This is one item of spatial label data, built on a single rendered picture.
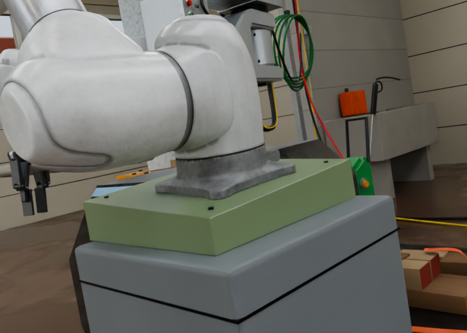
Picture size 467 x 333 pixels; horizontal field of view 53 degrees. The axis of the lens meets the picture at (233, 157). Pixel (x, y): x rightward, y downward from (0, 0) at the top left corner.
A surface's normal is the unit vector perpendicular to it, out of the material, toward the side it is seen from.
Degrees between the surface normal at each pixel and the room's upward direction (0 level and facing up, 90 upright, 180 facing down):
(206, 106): 101
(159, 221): 90
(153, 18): 90
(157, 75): 67
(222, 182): 20
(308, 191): 90
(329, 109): 90
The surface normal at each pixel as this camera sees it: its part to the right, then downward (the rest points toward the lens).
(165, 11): -0.53, 0.15
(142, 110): 0.68, 0.11
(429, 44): -0.70, 0.16
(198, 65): 0.39, -0.37
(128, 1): -0.23, 0.11
